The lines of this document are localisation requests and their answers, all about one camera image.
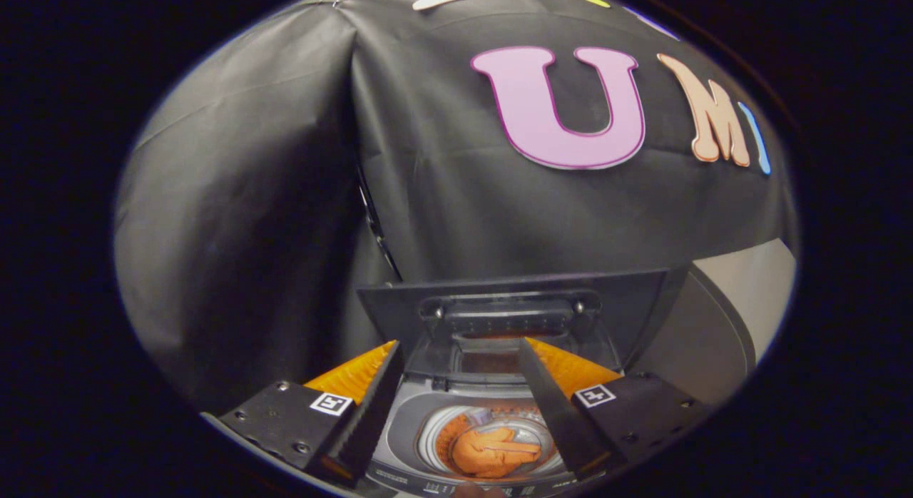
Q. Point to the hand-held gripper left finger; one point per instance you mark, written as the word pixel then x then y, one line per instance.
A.
pixel 374 412

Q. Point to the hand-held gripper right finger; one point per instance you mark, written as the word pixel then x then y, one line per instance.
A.
pixel 553 412

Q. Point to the orange polo shirt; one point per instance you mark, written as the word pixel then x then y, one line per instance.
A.
pixel 492 451

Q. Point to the beige cabinet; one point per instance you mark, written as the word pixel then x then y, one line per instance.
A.
pixel 713 327

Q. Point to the black backdrop cloth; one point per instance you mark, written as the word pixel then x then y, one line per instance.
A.
pixel 250 234

